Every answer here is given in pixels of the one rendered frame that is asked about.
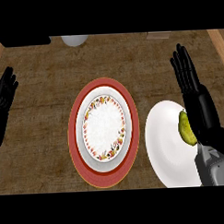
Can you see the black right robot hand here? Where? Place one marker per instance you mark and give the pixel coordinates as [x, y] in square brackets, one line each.
[200, 107]

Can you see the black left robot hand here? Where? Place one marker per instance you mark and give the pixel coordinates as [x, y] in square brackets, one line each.
[2, 100]

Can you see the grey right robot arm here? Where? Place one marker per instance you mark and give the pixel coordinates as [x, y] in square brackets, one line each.
[215, 166]

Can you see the plain white plate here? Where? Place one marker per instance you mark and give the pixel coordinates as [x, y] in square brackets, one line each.
[169, 145]

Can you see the red-rimmed floral plate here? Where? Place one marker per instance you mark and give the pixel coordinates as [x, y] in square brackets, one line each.
[104, 132]

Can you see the black appliance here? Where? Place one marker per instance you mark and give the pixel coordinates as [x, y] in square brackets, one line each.
[23, 41]

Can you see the pale grey round bowl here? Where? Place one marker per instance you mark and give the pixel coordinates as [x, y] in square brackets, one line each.
[74, 40]

